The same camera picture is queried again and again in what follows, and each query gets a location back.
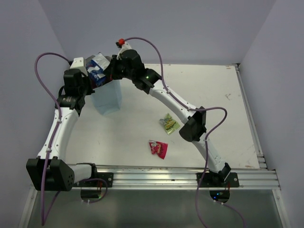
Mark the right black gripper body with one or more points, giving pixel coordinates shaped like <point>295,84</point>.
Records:
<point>117,71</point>

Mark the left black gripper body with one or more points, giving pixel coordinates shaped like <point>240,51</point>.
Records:
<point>86,88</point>

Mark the blue snack bag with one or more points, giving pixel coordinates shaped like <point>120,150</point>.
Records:
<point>95,68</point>

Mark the light blue paper bag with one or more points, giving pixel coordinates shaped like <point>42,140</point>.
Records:
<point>107,98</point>

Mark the green candy packet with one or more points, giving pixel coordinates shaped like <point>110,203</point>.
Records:
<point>169,124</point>

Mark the red candy packet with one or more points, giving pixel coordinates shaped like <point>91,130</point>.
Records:
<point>158,148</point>

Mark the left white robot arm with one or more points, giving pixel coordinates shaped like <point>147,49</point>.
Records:
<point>48,171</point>

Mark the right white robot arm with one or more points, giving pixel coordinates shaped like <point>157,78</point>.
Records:
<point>194,120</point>

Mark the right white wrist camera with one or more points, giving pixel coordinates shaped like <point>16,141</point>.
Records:
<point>122,46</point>

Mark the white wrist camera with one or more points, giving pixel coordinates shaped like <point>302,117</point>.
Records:
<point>122,46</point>
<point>79,63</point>

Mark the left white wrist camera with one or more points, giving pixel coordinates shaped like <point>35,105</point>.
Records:
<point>79,63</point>

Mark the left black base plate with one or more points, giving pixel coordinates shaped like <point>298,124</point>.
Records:
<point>99,180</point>

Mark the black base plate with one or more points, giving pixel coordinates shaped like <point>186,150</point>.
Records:
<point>99,180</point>
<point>211,180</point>

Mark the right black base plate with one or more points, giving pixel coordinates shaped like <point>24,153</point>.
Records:
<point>211,180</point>

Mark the aluminium rail frame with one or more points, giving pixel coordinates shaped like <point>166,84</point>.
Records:
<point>119,142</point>

